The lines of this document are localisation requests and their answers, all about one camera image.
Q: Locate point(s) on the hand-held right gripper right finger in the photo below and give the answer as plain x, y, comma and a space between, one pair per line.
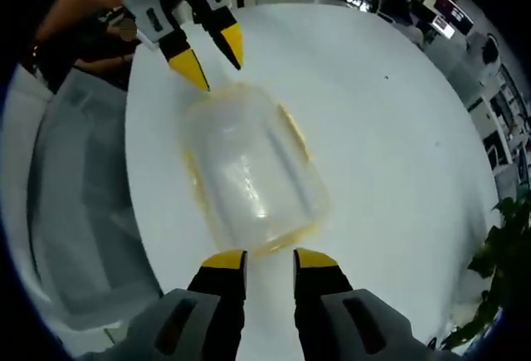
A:
315, 307

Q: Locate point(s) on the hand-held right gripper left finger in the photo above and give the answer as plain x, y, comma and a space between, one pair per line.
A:
220, 307

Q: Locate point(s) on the green potted plant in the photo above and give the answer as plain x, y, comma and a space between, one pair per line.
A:
498, 269

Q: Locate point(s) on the red lit monitor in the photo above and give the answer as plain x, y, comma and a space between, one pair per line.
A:
452, 18

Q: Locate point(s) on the clear plastic box yellow buckles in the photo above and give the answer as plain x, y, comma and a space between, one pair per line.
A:
253, 170

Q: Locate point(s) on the grey chair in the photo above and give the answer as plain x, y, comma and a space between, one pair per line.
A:
87, 211

